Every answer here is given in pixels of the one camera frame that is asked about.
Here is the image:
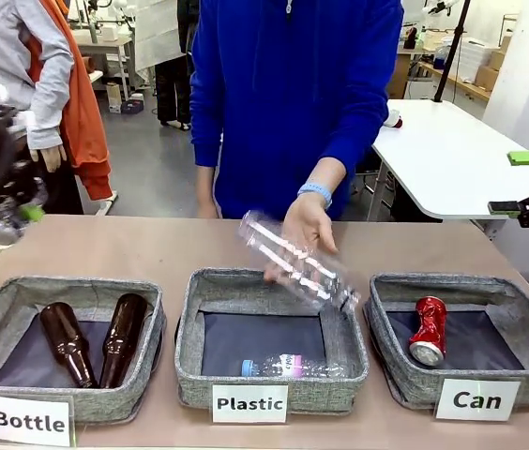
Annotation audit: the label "person's left forearm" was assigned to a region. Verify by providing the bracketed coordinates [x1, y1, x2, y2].
[309, 156, 349, 191]

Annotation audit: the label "white stand foot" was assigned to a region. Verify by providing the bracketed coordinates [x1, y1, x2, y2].
[95, 190, 119, 218]

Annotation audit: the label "black tripod pole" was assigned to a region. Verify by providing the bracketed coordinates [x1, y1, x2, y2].
[432, 0, 475, 103]

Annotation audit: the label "white Bottle label sign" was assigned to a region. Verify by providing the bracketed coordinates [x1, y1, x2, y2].
[0, 394, 74, 449]

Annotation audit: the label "person in blue hoodie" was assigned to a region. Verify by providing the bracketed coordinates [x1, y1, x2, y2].
[189, 0, 406, 221]

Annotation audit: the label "bystander hand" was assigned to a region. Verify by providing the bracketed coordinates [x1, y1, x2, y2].
[29, 142, 68, 173]

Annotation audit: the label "orange jacket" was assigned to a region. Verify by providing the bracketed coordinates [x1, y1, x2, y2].
[24, 0, 114, 201]

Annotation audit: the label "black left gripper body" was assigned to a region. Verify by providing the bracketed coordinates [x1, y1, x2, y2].
[0, 158, 49, 210]

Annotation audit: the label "grey fabric basket for plastic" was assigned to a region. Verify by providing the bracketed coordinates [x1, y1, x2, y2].
[174, 267, 370, 413]

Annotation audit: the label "brown glass bottle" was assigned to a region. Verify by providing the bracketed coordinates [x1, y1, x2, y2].
[98, 293, 149, 389]
[38, 302, 98, 389]

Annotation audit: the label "crushed red can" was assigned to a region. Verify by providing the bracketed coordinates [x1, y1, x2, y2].
[408, 295, 448, 367]

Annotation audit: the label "light blue wristband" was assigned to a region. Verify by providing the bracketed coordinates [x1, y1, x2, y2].
[296, 182, 334, 211]

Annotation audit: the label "person in white coat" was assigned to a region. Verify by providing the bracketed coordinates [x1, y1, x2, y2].
[133, 0, 195, 131]

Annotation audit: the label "wooden workbench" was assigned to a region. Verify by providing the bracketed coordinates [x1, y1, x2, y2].
[416, 60, 493, 102]

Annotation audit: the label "grey fabric basket for bottles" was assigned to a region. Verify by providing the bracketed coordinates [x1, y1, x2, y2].
[0, 275, 168, 423]

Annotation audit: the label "white metal work table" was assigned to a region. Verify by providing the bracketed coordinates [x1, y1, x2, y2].
[74, 35, 135, 102]

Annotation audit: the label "white Can label sign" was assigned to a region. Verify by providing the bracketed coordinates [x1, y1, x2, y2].
[434, 377, 522, 422]

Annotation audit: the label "grey fabric basket for cans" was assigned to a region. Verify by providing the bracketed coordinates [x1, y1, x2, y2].
[363, 273, 529, 410]

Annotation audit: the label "crushed plastic bottle blue cap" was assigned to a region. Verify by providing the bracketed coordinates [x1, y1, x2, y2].
[240, 353, 350, 380]

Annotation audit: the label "person's left hand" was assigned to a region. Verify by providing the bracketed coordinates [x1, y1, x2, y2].
[264, 195, 340, 286]

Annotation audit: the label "small cardboard box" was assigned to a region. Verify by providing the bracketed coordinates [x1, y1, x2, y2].
[104, 82, 123, 113]

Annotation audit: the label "stacked white bins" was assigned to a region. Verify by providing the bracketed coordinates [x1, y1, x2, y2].
[456, 37, 493, 71]

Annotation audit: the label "white Plastic label sign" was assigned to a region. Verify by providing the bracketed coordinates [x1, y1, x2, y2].
[211, 383, 290, 425]

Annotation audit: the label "person's right forearm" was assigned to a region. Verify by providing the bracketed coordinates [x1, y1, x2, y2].
[195, 163, 222, 219]

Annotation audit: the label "white box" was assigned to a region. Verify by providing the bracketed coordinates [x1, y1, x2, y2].
[98, 21, 120, 43]

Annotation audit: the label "bystander in grey hoodie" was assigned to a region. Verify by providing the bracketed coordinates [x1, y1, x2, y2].
[0, 0, 85, 217]

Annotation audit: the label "clear plastic bottle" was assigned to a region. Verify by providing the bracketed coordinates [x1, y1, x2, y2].
[237, 209, 362, 313]

